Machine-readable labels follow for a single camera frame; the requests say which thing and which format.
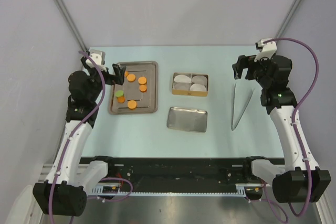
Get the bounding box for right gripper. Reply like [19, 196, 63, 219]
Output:
[232, 54, 272, 89]

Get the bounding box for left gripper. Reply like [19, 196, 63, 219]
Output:
[81, 58, 125, 102]

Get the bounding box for green cookie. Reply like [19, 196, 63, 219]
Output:
[114, 90, 124, 98]

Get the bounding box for steel tongs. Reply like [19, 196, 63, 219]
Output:
[230, 82, 254, 131]

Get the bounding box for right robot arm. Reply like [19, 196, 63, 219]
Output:
[232, 55, 331, 203]

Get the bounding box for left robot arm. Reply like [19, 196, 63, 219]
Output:
[33, 58, 126, 217]

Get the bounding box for steel baking tray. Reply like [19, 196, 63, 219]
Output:
[108, 61, 159, 115]

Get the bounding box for white paper cup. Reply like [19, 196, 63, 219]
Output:
[174, 74, 192, 83]
[174, 82, 191, 91]
[190, 83, 207, 92]
[192, 75, 208, 86]

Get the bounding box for gold cookie tin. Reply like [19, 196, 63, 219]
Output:
[172, 72, 209, 97]

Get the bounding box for steel tin lid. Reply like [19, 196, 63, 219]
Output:
[166, 107, 208, 133]

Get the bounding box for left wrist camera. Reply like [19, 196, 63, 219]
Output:
[88, 49, 106, 71]

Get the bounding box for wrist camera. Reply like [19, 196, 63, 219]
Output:
[254, 38, 277, 62]
[88, 49, 106, 71]

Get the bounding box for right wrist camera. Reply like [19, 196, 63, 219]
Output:
[254, 38, 277, 62]

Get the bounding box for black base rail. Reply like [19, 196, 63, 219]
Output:
[78, 156, 274, 193]

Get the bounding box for white cable duct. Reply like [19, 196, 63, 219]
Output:
[88, 183, 263, 197]

